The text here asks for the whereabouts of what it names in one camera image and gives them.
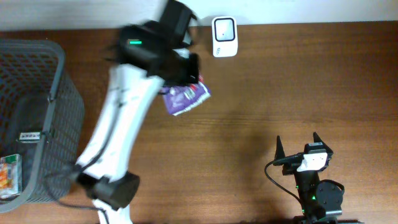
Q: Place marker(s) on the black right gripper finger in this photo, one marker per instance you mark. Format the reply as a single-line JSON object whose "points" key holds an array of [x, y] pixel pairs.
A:
{"points": [[317, 140], [279, 152]]}

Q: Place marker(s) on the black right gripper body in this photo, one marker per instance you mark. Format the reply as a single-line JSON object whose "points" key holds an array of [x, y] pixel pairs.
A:
{"points": [[288, 168]]}

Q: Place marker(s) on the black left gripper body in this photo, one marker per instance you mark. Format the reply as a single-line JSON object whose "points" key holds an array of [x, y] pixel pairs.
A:
{"points": [[193, 70]]}

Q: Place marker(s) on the purple sanitary pad pack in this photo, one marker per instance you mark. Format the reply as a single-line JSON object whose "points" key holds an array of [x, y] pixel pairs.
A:
{"points": [[180, 99]]}

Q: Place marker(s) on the orange small box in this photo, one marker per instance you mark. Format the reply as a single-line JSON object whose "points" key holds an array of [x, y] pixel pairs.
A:
{"points": [[11, 176]]}

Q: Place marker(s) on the green gum pack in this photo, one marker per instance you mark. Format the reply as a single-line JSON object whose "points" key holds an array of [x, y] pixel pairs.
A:
{"points": [[29, 137]]}

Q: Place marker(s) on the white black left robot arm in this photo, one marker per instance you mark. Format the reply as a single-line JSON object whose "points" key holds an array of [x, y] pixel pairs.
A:
{"points": [[149, 57]]}

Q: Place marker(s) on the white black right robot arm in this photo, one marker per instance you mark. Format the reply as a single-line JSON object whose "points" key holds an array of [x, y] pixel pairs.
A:
{"points": [[320, 200]]}

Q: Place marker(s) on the white barcode scanner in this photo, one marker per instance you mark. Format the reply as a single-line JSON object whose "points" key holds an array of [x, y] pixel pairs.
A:
{"points": [[224, 36]]}

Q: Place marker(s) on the grey plastic mesh basket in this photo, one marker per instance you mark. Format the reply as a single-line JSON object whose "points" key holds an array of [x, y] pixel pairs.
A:
{"points": [[37, 95]]}

